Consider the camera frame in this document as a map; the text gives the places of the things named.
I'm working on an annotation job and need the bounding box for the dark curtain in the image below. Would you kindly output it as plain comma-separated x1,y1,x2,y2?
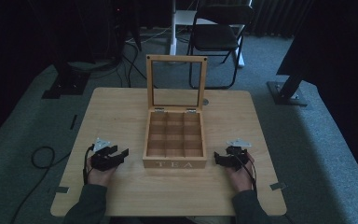
248,0,316,39

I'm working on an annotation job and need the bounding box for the dark computer equipment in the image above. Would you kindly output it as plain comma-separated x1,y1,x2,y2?
99,0,143,62

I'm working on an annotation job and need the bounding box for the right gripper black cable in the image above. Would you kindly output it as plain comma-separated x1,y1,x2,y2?
234,154,259,196

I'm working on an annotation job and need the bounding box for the black stand with base plate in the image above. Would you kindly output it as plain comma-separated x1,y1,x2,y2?
266,46,310,107
41,0,91,100

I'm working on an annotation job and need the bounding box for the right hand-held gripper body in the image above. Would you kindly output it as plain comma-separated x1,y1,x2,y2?
225,137,253,172

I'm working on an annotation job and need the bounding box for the wooden compartment box with lid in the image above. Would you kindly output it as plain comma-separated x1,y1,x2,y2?
142,54,208,170

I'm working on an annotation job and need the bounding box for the bundle of floor cables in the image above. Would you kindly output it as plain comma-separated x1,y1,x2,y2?
88,26,172,89

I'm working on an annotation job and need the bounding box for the grey tape piece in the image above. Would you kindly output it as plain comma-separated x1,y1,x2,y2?
48,186,71,195
268,181,288,191

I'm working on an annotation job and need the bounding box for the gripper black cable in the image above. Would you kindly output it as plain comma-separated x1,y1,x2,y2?
234,154,259,196
82,144,96,185

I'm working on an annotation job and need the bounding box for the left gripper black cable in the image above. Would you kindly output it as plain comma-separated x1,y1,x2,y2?
82,144,96,185

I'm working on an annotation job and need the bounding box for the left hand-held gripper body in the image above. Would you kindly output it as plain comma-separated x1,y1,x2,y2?
89,137,119,173

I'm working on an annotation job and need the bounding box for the black looped floor cable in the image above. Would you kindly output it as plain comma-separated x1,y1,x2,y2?
9,146,73,224

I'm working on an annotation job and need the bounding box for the black folding chair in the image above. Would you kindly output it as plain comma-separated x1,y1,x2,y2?
186,4,255,91

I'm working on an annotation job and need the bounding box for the person's left hand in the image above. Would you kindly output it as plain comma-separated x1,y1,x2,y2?
86,155,117,188

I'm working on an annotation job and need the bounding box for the person's right hand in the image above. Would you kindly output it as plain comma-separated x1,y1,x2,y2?
224,152,256,193

